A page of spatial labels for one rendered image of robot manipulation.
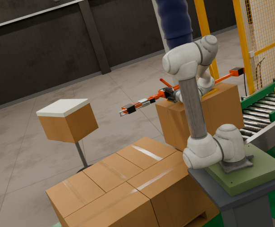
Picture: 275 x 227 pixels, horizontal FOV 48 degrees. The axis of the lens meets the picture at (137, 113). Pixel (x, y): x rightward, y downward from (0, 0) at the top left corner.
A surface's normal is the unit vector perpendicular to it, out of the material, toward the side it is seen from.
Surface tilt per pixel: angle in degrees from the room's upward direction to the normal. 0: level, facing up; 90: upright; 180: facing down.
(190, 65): 96
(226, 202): 0
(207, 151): 88
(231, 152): 91
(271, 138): 90
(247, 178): 1
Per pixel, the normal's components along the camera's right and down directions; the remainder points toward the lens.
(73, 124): 0.73, 0.02
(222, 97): 0.44, 0.18
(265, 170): -0.26, -0.91
